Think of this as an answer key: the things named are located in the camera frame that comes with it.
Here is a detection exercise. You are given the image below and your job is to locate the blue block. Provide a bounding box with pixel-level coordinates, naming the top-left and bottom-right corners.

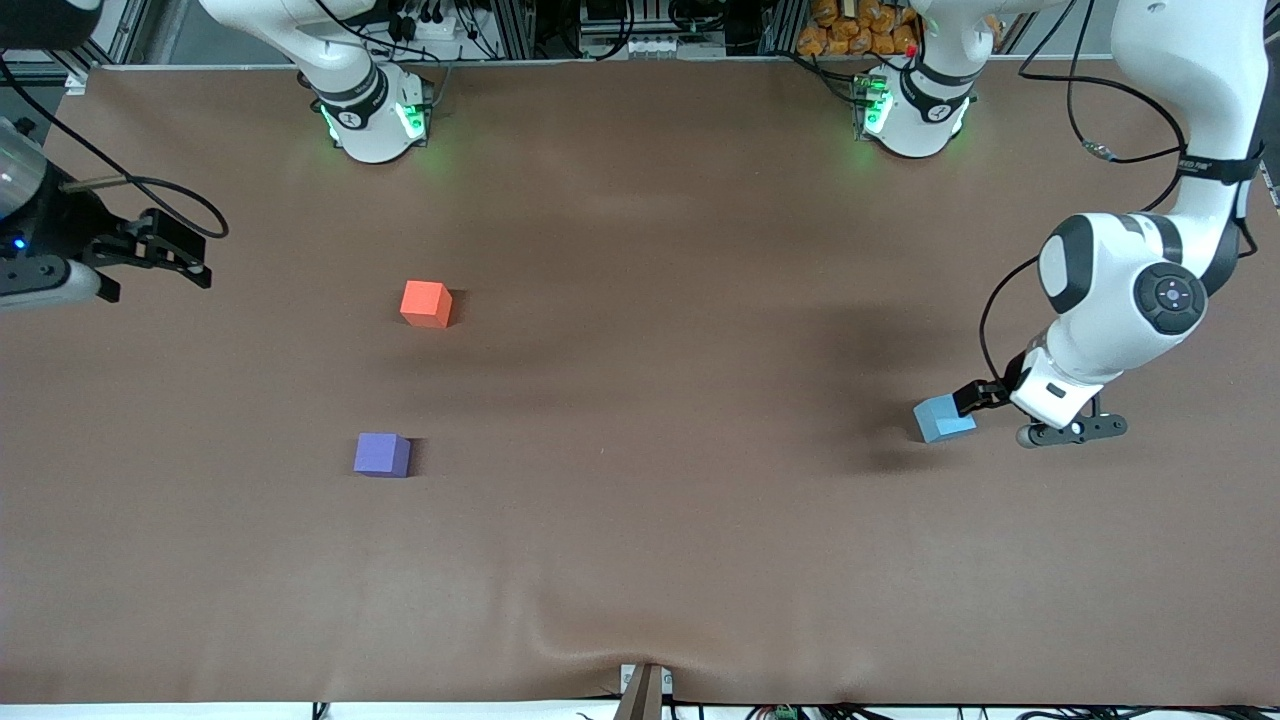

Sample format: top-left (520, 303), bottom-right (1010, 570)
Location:
top-left (913, 395), bottom-right (978, 444)

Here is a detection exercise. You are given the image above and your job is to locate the orange block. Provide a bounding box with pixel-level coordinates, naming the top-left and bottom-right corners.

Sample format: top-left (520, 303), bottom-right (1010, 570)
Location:
top-left (400, 280), bottom-right (453, 329)

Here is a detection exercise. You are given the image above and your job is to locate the purple block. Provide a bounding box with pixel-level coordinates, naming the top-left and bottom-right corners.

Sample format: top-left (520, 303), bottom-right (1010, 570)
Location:
top-left (353, 432), bottom-right (412, 479)

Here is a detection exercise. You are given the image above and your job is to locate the white connector block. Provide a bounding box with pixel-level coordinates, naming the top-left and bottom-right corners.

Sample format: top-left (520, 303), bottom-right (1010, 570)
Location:
top-left (585, 35), bottom-right (727, 61)

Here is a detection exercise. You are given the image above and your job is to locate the green-lit control box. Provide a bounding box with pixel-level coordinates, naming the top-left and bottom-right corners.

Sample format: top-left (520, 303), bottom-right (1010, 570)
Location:
top-left (852, 72), bottom-right (893, 137)

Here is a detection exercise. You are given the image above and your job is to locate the white power strip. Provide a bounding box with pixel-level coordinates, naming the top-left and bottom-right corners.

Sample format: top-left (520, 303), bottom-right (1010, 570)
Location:
top-left (398, 8), bottom-right (471, 41)

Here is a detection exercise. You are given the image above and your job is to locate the brown table cover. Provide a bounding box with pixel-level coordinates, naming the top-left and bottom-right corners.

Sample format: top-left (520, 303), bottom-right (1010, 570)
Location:
top-left (0, 55), bottom-right (1280, 706)

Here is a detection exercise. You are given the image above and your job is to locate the bag of oranges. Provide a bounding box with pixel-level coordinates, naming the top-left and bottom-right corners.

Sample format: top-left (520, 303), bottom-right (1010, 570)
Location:
top-left (797, 0), bottom-right (923, 58)

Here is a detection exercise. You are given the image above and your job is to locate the aluminium frame profile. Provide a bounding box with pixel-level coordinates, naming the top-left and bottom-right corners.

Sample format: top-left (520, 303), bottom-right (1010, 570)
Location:
top-left (60, 0), bottom-right (151, 96)

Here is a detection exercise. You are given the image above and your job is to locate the brown clamp mount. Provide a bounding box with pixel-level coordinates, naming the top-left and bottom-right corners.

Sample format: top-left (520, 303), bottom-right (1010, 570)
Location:
top-left (618, 662), bottom-right (674, 720)

